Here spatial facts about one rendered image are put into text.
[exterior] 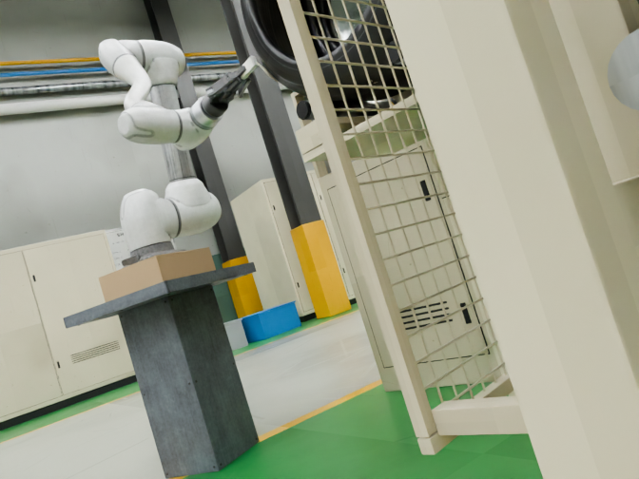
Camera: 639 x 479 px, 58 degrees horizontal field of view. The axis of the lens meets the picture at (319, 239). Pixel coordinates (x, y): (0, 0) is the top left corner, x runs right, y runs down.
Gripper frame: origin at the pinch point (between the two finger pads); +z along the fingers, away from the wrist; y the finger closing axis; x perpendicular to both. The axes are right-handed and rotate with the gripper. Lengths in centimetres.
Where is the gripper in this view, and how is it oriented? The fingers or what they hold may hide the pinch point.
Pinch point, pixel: (247, 67)
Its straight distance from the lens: 169.2
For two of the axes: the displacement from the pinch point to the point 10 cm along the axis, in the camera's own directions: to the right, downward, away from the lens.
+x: 3.9, 9.1, -1.6
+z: 6.2, -3.9, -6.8
